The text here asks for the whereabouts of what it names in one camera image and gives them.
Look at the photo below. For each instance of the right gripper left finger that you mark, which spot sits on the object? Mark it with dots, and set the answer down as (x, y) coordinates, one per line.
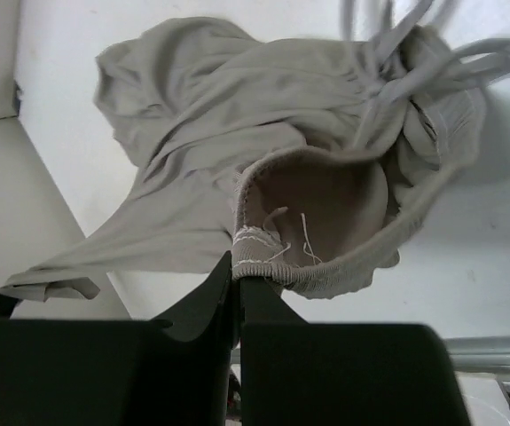
(170, 370)

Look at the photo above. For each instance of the grey trousers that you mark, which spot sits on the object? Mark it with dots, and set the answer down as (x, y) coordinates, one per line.
(310, 161)

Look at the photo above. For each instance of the right aluminium rail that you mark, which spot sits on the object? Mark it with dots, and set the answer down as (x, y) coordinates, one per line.
(482, 355)

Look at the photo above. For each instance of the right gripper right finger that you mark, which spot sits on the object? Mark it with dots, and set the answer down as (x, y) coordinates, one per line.
(298, 373)

